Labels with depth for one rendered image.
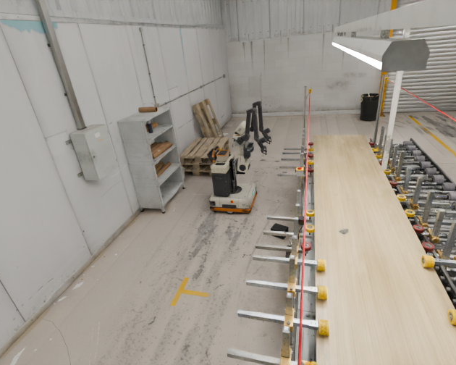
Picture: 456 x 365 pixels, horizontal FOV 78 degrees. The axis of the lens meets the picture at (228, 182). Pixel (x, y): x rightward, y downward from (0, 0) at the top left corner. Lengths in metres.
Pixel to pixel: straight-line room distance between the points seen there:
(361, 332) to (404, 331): 0.23
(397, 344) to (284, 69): 8.83
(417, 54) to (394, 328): 1.48
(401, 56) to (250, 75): 9.18
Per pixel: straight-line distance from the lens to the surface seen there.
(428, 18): 0.76
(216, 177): 4.23
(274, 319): 1.84
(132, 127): 4.36
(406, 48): 1.01
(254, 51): 10.00
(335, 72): 9.93
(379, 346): 1.91
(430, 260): 2.41
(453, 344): 2.07
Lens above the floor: 2.42
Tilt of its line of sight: 26 degrees down
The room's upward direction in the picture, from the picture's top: 6 degrees counter-clockwise
